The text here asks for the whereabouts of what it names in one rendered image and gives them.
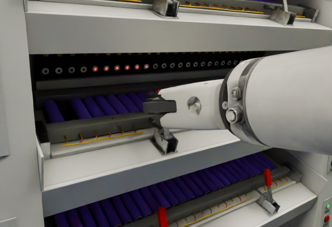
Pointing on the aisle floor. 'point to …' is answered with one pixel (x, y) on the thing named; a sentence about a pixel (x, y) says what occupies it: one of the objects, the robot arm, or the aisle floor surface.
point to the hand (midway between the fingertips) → (166, 102)
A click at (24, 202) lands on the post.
